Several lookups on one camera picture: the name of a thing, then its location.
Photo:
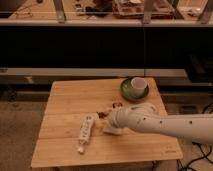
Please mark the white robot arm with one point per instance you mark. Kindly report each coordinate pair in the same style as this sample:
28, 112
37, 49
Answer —
145, 118

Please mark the white sponge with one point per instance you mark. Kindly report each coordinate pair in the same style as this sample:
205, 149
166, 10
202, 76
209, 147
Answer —
111, 130

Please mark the green plate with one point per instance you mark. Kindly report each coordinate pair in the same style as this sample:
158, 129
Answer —
127, 91

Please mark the dark red chocolate bar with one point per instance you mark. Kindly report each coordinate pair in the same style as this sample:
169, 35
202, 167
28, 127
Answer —
116, 105

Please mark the white cup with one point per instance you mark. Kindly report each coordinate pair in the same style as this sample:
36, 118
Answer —
138, 85

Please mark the white tube with label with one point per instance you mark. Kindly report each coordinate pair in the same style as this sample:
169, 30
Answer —
85, 133

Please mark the wooden table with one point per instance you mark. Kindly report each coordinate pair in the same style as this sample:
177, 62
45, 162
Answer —
68, 103

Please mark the long shelf bench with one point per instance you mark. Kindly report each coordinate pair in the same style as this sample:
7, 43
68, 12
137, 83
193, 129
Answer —
47, 75

